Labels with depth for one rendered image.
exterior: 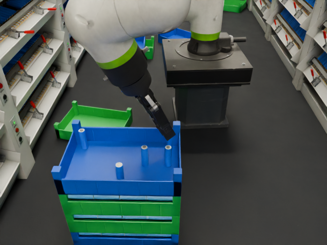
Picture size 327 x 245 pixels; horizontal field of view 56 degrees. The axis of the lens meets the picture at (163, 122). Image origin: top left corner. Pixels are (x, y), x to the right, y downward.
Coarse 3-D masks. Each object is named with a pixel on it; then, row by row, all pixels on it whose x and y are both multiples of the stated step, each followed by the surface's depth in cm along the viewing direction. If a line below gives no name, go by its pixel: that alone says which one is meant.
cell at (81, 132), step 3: (81, 129) 85; (84, 129) 85; (78, 132) 85; (81, 132) 84; (84, 132) 85; (81, 135) 85; (84, 135) 85; (81, 138) 85; (84, 138) 86; (81, 141) 86; (84, 141) 86; (81, 144) 87; (84, 144) 87; (87, 144) 88; (84, 147) 87; (87, 147) 88
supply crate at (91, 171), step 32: (96, 128) 88; (128, 128) 87; (64, 160) 79; (96, 160) 84; (128, 160) 84; (160, 160) 84; (64, 192) 75; (96, 192) 75; (128, 192) 74; (160, 192) 74
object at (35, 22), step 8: (8, 0) 136; (48, 0) 148; (32, 16) 132; (40, 16) 134; (48, 16) 142; (24, 24) 124; (32, 24) 126; (40, 24) 134; (8, 40) 112; (16, 40) 113; (24, 40) 120; (0, 48) 106; (8, 48) 108; (16, 48) 113; (0, 56) 103; (8, 56) 108; (0, 64) 103
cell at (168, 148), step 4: (164, 148) 79; (168, 148) 79; (164, 152) 80; (168, 152) 79; (164, 156) 81; (168, 156) 80; (164, 160) 82; (168, 160) 81; (164, 164) 83; (168, 164) 82
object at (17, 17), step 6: (36, 0) 139; (30, 6) 133; (18, 12) 125; (24, 12) 127; (12, 18) 120; (18, 18) 123; (6, 24) 115; (12, 24) 118; (0, 30) 111; (0, 36) 111; (6, 36) 111
